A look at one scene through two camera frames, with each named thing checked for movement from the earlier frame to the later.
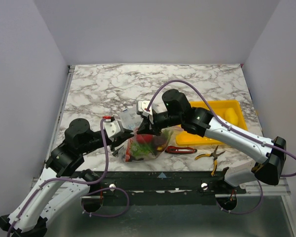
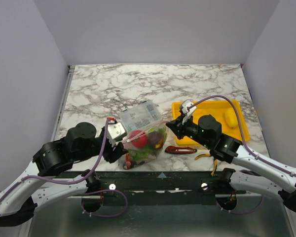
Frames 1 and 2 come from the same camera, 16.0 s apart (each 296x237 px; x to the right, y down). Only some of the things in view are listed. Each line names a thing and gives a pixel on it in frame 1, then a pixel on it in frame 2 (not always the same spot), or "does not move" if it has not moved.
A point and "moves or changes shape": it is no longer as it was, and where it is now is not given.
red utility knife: [171, 149] does not move
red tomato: [144, 138] moves or changes shape
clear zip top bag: [141, 147] moves or changes shape
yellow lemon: [231, 116] does not move
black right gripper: [150, 122] → [180, 127]
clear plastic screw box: [129, 118] does not move
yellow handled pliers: [214, 155] does not move
